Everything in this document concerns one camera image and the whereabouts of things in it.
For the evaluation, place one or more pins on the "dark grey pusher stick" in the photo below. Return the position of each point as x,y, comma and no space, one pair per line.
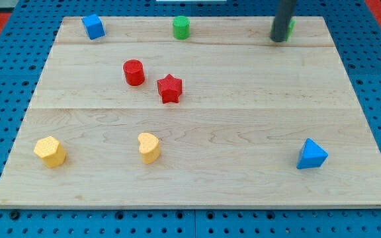
284,12

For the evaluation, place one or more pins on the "red star block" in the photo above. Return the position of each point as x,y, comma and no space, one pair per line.
170,89

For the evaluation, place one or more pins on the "wooden board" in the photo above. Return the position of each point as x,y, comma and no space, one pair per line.
232,141

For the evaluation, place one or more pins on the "green block behind stick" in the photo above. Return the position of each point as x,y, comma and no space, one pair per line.
290,28

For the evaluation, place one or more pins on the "green cylinder block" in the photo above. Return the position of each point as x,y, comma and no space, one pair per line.
181,27

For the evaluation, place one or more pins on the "blue triangle block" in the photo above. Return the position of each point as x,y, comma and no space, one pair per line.
311,155

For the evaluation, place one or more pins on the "red cylinder block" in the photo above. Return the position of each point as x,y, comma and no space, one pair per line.
134,72

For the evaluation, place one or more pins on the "yellow heart block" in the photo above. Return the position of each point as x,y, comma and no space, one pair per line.
149,147

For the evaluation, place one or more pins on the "blue cube block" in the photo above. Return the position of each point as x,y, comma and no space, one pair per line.
93,26

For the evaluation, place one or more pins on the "yellow hexagon block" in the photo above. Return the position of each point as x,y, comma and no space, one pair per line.
51,151

